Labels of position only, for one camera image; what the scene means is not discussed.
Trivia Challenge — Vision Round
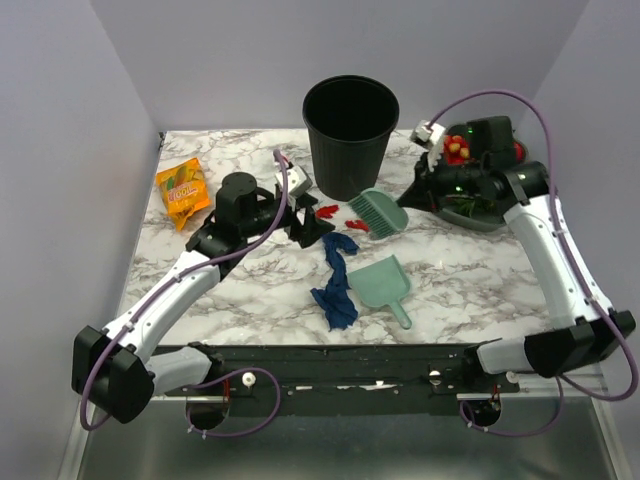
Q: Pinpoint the dark grey fruit tray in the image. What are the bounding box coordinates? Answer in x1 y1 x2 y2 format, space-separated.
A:
424 124 531 233

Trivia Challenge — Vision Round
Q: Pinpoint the red paper scrap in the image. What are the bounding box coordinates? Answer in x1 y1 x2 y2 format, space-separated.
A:
315 205 340 220
344 220 370 232

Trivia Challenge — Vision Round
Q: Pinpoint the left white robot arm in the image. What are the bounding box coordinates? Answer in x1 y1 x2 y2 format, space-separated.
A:
71 166 333 424

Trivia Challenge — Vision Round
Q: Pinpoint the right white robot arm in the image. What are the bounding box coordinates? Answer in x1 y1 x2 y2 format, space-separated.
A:
398 116 636 392

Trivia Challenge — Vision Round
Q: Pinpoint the black plastic trash bin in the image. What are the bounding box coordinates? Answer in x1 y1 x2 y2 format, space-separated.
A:
302 75 399 201

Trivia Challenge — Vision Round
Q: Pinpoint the red paper scrap middle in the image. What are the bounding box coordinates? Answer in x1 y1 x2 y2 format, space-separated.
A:
315 205 340 220

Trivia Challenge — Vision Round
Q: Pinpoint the orange snack bag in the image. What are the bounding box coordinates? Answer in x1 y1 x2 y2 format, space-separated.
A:
155 158 211 231

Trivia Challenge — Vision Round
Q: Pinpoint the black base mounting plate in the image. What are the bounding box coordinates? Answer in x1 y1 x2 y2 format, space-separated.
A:
162 338 521 419

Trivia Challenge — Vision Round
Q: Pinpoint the green hand brush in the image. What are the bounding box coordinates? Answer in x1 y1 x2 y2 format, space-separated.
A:
347 188 409 240

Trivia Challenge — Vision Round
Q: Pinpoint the green plastic dustpan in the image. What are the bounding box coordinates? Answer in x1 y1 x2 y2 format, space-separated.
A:
347 255 412 330

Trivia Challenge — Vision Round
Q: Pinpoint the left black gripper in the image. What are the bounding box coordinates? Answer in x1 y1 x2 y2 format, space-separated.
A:
241 192 336 249

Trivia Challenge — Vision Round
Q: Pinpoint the red yellow cherries cluster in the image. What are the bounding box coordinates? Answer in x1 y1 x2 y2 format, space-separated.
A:
443 135 471 166

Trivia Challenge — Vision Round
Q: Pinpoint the aluminium rail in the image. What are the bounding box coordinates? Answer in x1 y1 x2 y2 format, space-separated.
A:
456 371 609 402

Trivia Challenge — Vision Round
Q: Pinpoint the red paper scrap right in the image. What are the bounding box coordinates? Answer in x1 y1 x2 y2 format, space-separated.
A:
344 220 370 232

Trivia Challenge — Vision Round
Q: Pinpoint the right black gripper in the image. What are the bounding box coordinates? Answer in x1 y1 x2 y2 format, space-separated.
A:
397 149 486 213

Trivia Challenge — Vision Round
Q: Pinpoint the dark blue cloth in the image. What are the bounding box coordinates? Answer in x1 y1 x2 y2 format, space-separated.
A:
310 232 359 330

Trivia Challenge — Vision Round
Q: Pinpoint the red apple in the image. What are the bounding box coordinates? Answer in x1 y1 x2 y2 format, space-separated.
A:
514 141 527 162

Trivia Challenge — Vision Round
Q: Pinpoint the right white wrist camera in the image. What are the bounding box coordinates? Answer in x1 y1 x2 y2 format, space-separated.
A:
410 120 446 171

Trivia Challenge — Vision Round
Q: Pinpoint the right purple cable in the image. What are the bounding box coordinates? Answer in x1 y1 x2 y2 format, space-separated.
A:
428 88 640 437

